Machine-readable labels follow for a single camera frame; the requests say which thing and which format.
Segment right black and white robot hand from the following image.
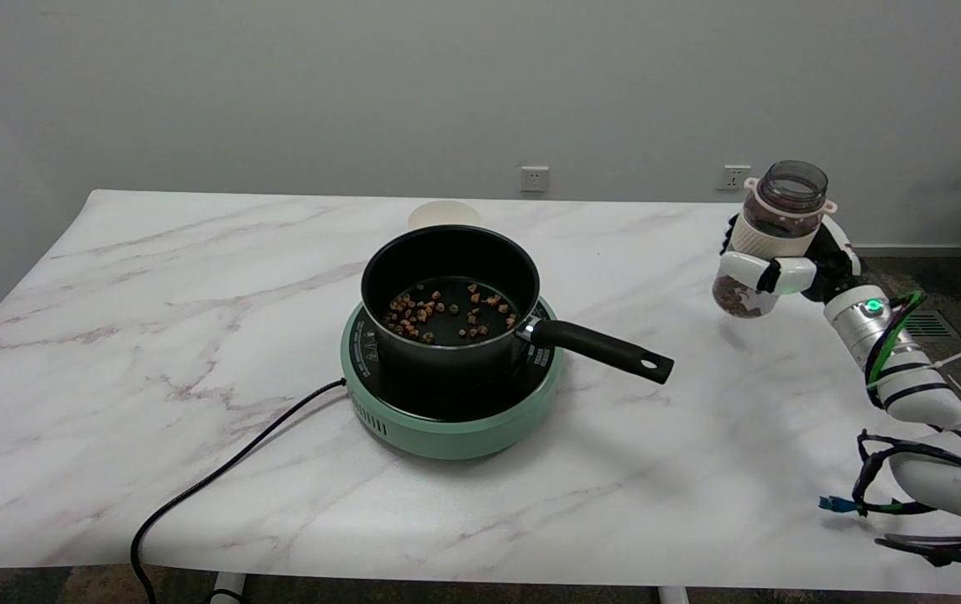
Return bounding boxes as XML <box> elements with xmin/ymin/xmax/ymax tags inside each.
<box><xmin>715</xmin><ymin>214</ymin><xmax>864</xmax><ymax>305</ymax></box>

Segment clear bottle with beige band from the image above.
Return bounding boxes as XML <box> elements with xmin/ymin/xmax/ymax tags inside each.
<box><xmin>713</xmin><ymin>160</ymin><xmax>838</xmax><ymax>320</ymax></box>

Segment floor vent grille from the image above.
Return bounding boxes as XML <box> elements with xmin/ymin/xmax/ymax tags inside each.
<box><xmin>900</xmin><ymin>310</ymin><xmax>961</xmax><ymax>341</ymax></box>

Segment round beige lid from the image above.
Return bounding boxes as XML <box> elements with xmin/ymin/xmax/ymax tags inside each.
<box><xmin>407</xmin><ymin>200</ymin><xmax>483</xmax><ymax>232</ymax></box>

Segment brown food pieces in pan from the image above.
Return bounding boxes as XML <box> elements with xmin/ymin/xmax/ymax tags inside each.
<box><xmin>381</xmin><ymin>283</ymin><xmax>520</xmax><ymax>345</ymax></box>

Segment green round induction cooker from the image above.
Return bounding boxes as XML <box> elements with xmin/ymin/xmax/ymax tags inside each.
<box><xmin>340</xmin><ymin>295</ymin><xmax>566</xmax><ymax>461</ymax></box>

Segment green robot cable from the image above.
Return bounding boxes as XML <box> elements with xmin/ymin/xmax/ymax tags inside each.
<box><xmin>864</xmin><ymin>290</ymin><xmax>927</xmax><ymax>392</ymax></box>

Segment black looping robot cable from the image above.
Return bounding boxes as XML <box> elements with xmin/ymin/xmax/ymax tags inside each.
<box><xmin>852</xmin><ymin>430</ymin><xmax>961</xmax><ymax>518</ymax></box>

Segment black saucepan with handle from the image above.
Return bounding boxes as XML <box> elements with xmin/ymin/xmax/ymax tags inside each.
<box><xmin>360</xmin><ymin>225</ymin><xmax>675</xmax><ymax>386</ymax></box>

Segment black power cord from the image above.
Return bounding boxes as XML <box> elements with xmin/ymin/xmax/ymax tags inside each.
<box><xmin>129</xmin><ymin>378</ymin><xmax>348</xmax><ymax>604</ymax></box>

